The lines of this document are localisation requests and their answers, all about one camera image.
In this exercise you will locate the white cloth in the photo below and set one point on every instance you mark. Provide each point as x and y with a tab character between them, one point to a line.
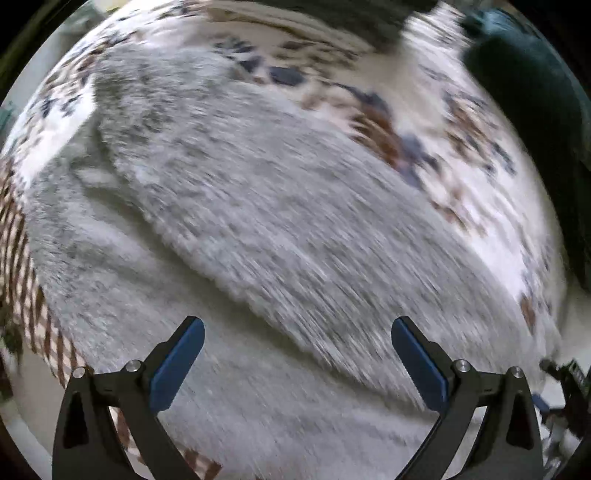
561	443

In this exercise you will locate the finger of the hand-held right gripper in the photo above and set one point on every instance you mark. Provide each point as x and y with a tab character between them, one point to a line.
551	369

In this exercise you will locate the floral printed blanket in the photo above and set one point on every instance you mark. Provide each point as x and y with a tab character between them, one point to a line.
415	69

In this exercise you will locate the grey fluffy blanket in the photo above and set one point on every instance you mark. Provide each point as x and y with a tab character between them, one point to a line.
277	207

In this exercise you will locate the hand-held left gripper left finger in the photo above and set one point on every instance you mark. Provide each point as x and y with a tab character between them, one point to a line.
178	364

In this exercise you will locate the dark teal quilt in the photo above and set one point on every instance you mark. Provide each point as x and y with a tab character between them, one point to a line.
521	92

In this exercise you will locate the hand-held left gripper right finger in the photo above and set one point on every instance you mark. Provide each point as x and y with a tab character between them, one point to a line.
418	364

